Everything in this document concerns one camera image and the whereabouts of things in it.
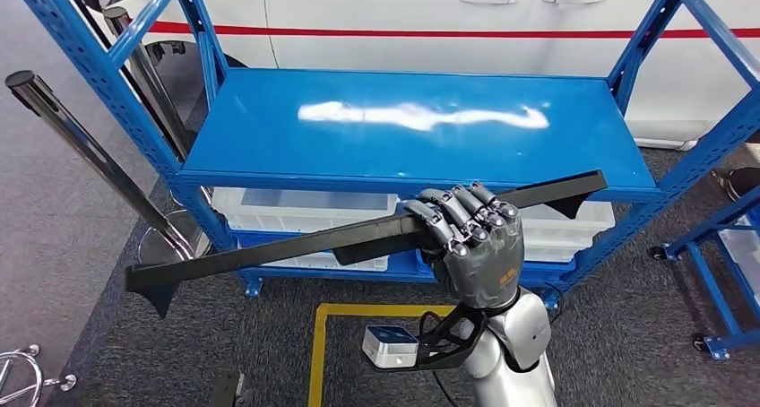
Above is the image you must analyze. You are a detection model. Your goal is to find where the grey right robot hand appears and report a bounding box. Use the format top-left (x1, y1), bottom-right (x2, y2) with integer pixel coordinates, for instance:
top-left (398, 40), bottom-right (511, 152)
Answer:
top-left (403, 182), bottom-right (527, 310)

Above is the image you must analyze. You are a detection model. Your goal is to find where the long black plastic part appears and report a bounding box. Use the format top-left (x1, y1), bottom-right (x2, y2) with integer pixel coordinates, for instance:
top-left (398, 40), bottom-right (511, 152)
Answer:
top-left (125, 169), bottom-right (609, 319)

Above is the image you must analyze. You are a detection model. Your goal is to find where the blue metal shelf rack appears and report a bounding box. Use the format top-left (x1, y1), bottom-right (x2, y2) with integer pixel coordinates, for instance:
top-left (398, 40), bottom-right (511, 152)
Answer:
top-left (5, 0), bottom-right (760, 310)

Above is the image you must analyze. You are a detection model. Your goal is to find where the blue wheeled rack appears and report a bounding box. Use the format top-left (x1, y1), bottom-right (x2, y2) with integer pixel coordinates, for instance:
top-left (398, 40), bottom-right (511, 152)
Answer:
top-left (650, 184), bottom-right (760, 361)

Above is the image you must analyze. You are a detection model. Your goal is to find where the white car with red stripe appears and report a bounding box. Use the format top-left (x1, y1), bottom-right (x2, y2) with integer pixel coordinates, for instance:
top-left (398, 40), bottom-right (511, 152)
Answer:
top-left (65, 0), bottom-right (760, 152)

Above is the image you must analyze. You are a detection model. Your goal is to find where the black camera bracket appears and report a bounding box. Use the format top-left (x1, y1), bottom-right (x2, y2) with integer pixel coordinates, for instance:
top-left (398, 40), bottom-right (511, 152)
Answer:
top-left (374, 303), bottom-right (488, 373)

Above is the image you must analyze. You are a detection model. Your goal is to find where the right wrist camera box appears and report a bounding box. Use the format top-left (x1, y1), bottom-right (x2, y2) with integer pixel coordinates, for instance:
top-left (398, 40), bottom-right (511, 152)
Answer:
top-left (362, 325), bottom-right (419, 370)

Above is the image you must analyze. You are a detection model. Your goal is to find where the chrome stanchion post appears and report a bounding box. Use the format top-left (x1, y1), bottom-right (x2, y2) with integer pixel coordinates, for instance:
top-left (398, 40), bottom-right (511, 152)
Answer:
top-left (4, 70), bottom-right (213, 263)
top-left (102, 6), bottom-right (197, 159)

